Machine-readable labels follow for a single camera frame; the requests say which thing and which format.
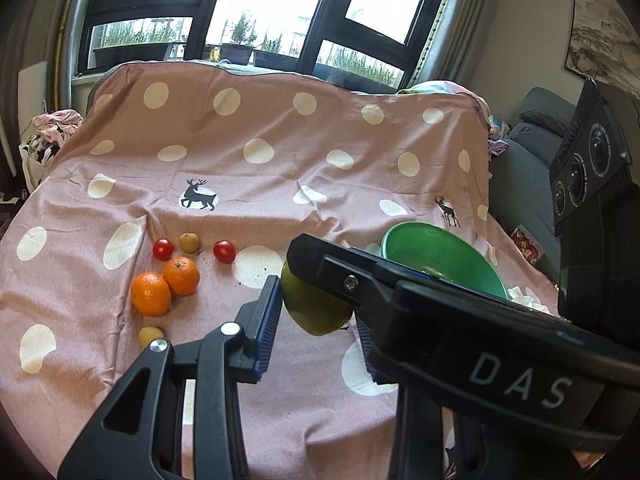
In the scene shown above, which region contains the long black planter with plants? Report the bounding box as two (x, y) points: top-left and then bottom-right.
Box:
(92, 17), (193, 69)

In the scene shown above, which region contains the white patterned tote bag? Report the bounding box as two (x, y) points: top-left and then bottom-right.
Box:
(19, 130), (67, 197)

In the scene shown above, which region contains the green plastic bowl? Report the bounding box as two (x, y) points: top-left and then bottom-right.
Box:
(381, 221), (511, 302)

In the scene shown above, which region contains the round black plant pot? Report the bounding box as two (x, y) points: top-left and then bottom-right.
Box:
(218, 10), (258, 66)

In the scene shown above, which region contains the green citrus fruit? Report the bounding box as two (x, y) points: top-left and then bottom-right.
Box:
(281, 259), (353, 337)

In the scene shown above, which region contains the grey-green sofa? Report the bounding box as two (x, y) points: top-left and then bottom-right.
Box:
(492, 86), (583, 282)

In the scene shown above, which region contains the orange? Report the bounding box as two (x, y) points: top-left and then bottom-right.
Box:
(163, 256), (201, 297)
(131, 271), (172, 317)

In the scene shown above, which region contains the ink landscape wall painting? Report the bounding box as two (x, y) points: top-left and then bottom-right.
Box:
(564, 0), (640, 92)

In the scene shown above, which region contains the grey curtain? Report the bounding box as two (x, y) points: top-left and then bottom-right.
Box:
(407, 0), (503, 92)
(0, 0), (96, 126)

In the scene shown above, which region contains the pastel clothes pile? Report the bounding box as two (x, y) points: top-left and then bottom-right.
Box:
(397, 79), (512, 157)

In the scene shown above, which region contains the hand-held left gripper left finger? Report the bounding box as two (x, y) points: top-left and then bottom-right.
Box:
(57, 275), (283, 480)

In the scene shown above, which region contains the tray of dried snacks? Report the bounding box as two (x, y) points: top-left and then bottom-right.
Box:
(510, 225), (544, 267)

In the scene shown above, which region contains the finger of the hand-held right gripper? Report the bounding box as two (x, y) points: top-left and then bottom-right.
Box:
(285, 232), (626, 458)

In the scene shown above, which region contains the white panel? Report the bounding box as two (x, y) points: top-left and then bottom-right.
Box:
(19, 60), (51, 126)

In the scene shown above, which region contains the pink polka-dot deer blanket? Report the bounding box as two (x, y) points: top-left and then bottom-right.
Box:
(0, 60), (566, 480)

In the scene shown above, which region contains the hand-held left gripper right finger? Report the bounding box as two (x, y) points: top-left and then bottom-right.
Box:
(356, 316), (451, 480)

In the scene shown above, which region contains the crumpled white tissue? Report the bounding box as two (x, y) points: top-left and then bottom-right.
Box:
(507, 285), (552, 314)

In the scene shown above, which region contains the black-framed window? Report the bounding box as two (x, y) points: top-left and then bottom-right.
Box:
(75, 0), (465, 93)

